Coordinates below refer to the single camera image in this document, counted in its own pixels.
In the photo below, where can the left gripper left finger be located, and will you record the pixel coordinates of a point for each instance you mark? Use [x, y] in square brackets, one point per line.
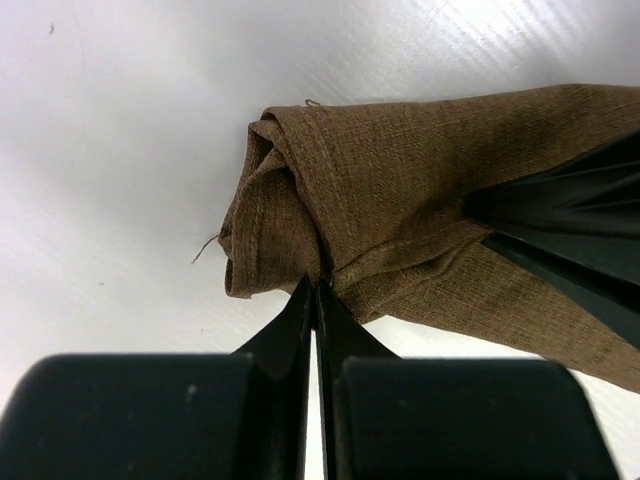
[240, 415]

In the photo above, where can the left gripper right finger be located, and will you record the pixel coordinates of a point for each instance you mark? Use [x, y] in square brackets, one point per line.
[385, 417]

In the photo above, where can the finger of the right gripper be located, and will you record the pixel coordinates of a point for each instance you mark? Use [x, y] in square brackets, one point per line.
[614, 302]
[584, 209]

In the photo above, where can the brown cloth napkin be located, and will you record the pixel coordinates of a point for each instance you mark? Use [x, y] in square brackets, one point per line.
[369, 197]

